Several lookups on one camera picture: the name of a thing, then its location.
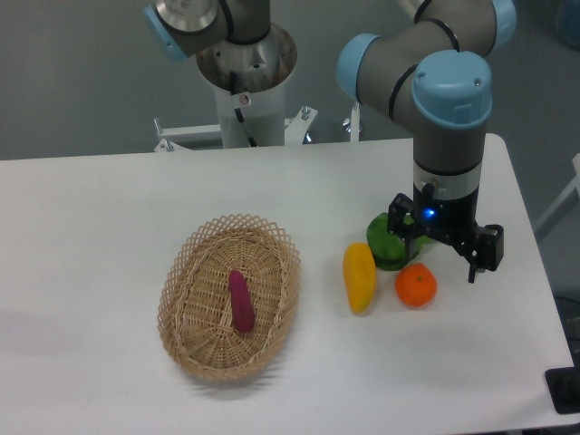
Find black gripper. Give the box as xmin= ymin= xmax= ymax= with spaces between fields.
xmin=387 ymin=181 xmax=504 ymax=284

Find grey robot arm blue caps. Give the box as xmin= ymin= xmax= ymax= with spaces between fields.
xmin=144 ymin=1 xmax=517 ymax=275

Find purple sweet potato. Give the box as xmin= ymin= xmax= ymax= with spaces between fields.
xmin=228 ymin=269 xmax=256 ymax=334

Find oval wicker basket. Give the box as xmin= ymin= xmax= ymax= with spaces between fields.
xmin=158 ymin=214 xmax=301 ymax=382

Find green bell pepper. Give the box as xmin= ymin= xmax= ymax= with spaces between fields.
xmin=366 ymin=212 xmax=434 ymax=271

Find orange tangerine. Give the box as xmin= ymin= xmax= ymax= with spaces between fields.
xmin=394 ymin=263 xmax=438 ymax=308

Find yellow bell pepper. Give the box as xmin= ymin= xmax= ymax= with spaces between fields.
xmin=343 ymin=242 xmax=376 ymax=314

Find black device at table edge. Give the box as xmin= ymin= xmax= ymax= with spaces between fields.
xmin=545 ymin=367 xmax=579 ymax=415

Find white frame at right edge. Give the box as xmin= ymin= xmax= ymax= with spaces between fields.
xmin=533 ymin=154 xmax=579 ymax=240

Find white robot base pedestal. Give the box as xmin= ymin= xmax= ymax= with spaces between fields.
xmin=154 ymin=24 xmax=318 ymax=151

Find black cable on pedestal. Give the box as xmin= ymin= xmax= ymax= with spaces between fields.
xmin=228 ymin=71 xmax=259 ymax=149

